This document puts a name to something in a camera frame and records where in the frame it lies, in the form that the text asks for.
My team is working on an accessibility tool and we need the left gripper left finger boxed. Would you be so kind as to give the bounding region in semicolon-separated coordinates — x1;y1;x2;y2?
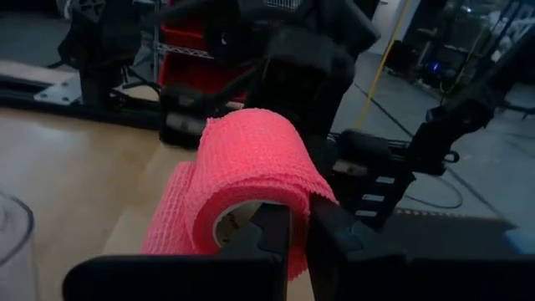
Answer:
62;202;293;301

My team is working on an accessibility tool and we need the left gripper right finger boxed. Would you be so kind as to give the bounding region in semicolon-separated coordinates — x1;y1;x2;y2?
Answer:
307;195;535;301

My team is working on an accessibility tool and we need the pink elastic bandage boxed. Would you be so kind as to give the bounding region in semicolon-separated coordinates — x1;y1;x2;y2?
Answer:
140;107;339;281

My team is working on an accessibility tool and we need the red storage bin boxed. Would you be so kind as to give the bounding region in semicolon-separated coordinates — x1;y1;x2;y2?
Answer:
157;0;254;104

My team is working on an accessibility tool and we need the clear plastic bin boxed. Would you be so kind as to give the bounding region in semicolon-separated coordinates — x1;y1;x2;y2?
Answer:
0;183;38;301

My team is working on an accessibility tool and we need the thin blue floor cable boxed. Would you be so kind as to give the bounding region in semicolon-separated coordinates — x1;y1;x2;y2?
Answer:
403;173;466;211

